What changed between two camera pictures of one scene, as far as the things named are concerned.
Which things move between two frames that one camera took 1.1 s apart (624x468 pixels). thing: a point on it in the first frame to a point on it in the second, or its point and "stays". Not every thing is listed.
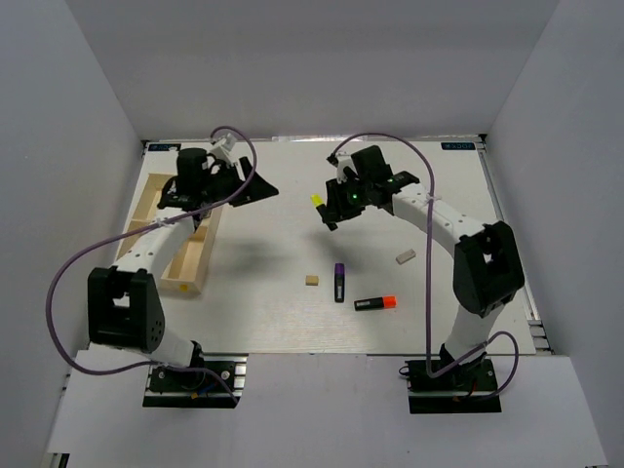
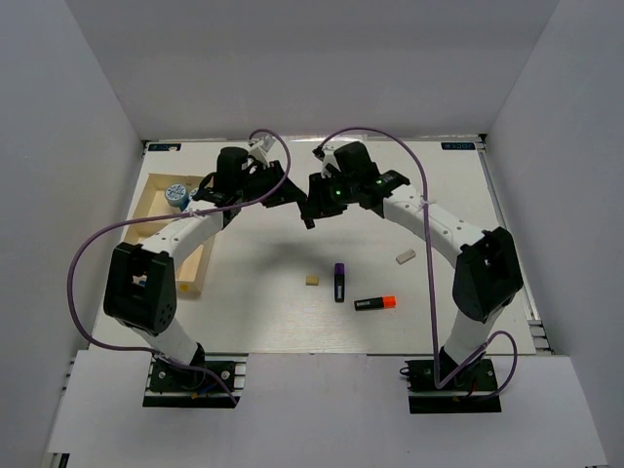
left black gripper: [255, 189] to [287, 193]
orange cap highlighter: [382, 302] stays
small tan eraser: [312, 280] stays
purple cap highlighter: [339, 283] stays
